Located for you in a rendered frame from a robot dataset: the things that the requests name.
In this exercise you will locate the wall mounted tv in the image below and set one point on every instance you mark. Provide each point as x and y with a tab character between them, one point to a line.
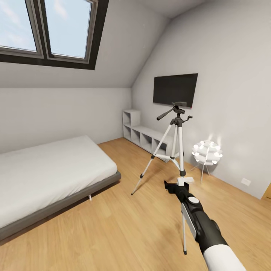
175	88

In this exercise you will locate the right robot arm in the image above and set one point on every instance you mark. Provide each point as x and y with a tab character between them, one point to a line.
215	250

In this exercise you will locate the wall socket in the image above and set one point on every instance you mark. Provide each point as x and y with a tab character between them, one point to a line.
245	181

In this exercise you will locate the fixed window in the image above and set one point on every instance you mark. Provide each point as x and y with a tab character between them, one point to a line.
56	33

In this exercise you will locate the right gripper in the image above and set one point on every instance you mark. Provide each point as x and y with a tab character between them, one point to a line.
173	188

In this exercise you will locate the bookcase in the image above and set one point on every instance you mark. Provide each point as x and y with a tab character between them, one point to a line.
140	135

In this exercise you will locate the bed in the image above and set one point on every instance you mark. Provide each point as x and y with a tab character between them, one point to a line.
38	181

